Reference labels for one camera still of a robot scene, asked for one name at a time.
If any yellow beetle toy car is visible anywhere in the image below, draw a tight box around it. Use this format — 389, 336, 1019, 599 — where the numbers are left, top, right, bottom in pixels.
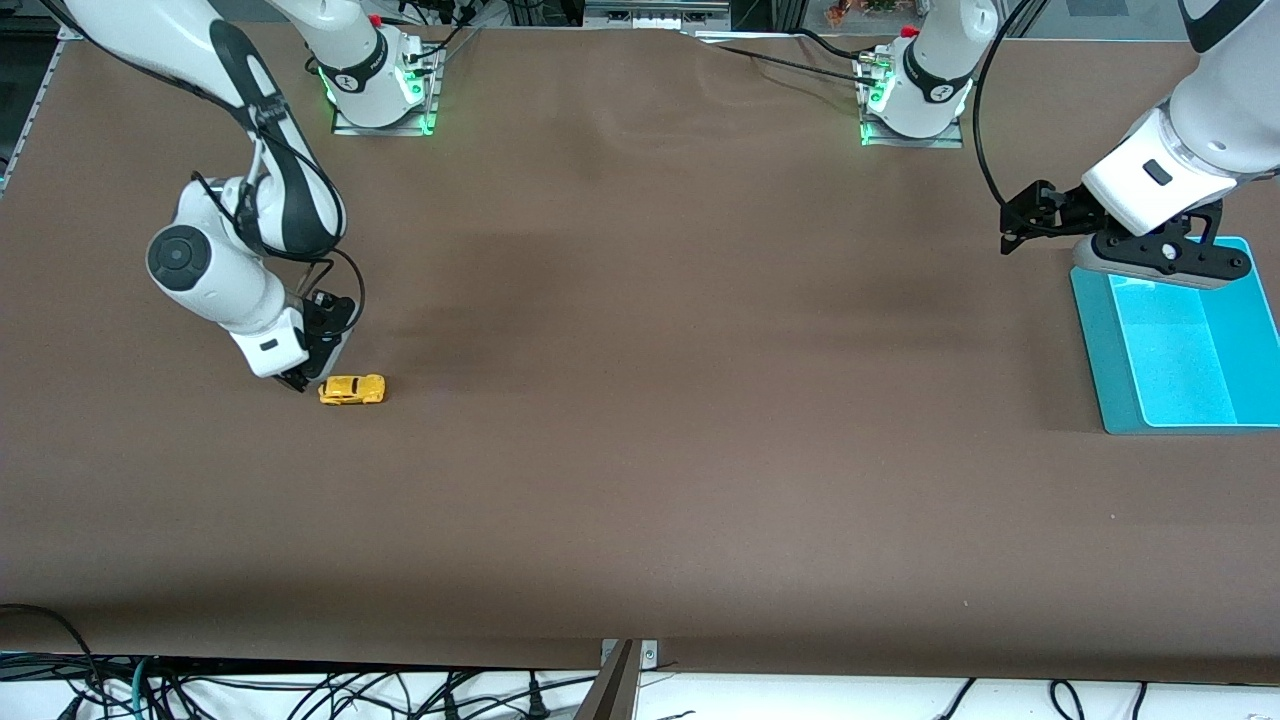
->
319, 373, 387, 407

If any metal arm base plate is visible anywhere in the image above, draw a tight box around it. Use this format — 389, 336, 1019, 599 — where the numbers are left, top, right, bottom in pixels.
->
855, 50, 967, 150
330, 45, 443, 138

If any grey-brown wedge-shaped bar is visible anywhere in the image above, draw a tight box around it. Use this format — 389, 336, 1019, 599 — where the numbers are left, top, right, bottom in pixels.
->
572, 640, 641, 720

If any aluminium frame with sockets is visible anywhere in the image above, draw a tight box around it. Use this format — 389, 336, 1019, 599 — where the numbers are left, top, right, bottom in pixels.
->
583, 0, 733, 31

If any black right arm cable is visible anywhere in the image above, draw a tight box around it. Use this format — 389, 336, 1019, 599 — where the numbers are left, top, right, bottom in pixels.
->
190, 100, 367, 331

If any metal table edge rail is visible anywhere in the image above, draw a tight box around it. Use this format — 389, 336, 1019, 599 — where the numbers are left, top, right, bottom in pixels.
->
0, 28, 81, 196

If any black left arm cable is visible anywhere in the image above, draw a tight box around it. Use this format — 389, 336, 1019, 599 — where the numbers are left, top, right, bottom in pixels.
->
972, 0, 1051, 211

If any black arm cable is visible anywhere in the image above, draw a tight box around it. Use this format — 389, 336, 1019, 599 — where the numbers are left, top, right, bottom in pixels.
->
972, 0, 1051, 211
190, 100, 367, 331

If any black cable on table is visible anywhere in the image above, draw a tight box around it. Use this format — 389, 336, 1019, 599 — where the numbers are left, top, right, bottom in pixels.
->
685, 28, 886, 91

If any teal plastic bin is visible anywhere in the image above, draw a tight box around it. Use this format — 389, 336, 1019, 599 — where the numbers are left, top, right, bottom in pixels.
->
1070, 236, 1280, 436

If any small metal table bracket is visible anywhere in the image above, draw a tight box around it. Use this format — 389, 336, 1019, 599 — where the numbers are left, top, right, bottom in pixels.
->
600, 638, 660, 669

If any black looped floor cable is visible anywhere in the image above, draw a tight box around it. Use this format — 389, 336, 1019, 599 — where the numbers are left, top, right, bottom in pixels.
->
0, 603, 101, 696

